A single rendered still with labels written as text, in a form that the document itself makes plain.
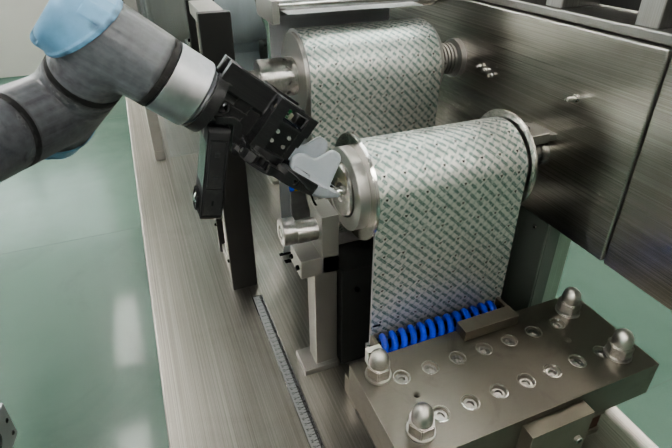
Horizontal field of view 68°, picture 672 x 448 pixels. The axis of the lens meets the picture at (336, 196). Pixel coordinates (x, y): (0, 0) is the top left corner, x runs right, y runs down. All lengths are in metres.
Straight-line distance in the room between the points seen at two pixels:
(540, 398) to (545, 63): 0.47
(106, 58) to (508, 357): 0.62
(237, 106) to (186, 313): 0.57
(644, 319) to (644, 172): 1.96
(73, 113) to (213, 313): 0.57
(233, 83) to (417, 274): 0.38
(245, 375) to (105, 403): 1.31
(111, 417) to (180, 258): 1.04
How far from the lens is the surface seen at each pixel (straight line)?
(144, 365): 2.24
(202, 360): 0.94
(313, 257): 0.73
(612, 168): 0.76
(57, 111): 0.54
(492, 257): 0.80
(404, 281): 0.73
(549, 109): 0.83
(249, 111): 0.55
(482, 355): 0.77
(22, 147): 0.52
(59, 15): 0.50
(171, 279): 1.12
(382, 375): 0.70
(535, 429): 0.72
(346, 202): 0.65
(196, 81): 0.51
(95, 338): 2.43
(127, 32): 0.50
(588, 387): 0.78
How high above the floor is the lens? 1.58
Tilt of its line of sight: 30 degrees down
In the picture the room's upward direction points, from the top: straight up
